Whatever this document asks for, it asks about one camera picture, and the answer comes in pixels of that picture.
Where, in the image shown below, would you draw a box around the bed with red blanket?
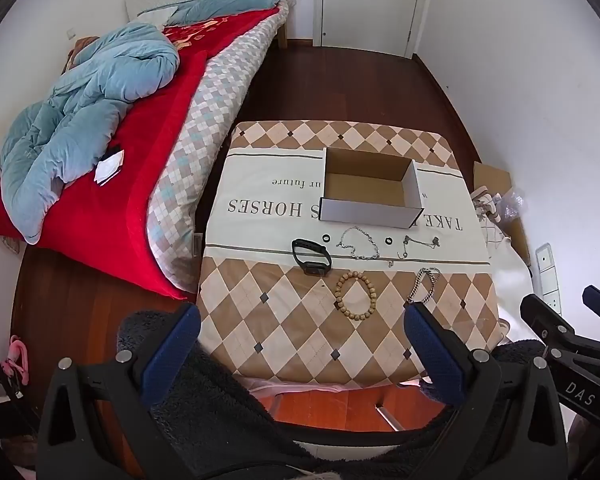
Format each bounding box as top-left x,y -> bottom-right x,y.
0,7 -> 286,301

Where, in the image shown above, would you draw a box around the light blue quilt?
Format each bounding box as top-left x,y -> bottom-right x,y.
0,24 -> 181,246

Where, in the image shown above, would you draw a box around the white printed cloth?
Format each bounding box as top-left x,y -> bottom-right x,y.
472,187 -> 503,251

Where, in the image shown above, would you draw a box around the chunky silver chain bracelet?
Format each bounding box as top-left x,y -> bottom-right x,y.
406,267 -> 442,306

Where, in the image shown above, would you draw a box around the white door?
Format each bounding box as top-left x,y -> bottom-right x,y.
312,0 -> 433,58

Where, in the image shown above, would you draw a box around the dark fleece garment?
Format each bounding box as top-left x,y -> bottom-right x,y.
115,310 -> 546,480

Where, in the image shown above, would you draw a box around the white wall socket strip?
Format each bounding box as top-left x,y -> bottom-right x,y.
535,242 -> 563,311

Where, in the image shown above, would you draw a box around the black smart band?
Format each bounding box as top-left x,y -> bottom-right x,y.
291,239 -> 332,277

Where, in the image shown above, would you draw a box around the blue pillow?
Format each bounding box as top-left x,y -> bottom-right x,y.
165,0 -> 286,26

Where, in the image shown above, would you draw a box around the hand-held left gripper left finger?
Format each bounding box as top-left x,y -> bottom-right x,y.
37,302 -> 203,480

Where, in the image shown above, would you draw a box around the brown cloth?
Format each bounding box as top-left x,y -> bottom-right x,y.
62,36 -> 101,68

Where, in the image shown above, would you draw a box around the pink slippers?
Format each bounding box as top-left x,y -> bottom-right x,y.
2,336 -> 31,386

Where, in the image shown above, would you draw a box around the white pillow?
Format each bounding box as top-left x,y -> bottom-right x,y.
135,4 -> 181,23

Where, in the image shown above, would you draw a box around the clear plastic bag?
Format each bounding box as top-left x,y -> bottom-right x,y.
497,187 -> 528,221

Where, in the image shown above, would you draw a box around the white card on bed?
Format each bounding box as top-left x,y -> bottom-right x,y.
94,147 -> 126,186

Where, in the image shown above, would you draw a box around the cardboard box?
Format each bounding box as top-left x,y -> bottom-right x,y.
319,147 -> 426,224

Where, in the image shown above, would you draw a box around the thin silver pendant chain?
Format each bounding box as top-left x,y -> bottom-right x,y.
397,234 -> 441,261

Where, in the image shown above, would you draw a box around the white bag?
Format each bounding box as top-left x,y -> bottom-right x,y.
480,230 -> 533,321

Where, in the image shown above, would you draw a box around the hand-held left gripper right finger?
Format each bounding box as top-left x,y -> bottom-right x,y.
402,302 -> 568,480

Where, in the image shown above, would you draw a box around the brown checked printed tablecloth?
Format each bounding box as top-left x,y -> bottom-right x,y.
196,120 -> 503,391

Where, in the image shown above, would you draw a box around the metal table leg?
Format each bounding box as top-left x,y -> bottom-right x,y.
375,402 -> 406,433

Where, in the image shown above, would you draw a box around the wooden bead bracelet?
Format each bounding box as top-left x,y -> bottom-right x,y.
335,271 -> 377,320

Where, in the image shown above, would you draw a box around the checked bed sheet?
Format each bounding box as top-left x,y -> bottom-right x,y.
147,0 -> 288,296

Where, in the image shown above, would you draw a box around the silver chain necklace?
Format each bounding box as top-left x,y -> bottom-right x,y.
336,226 -> 381,261

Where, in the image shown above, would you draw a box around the flat cardboard sheet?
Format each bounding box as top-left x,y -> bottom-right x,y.
472,161 -> 531,266

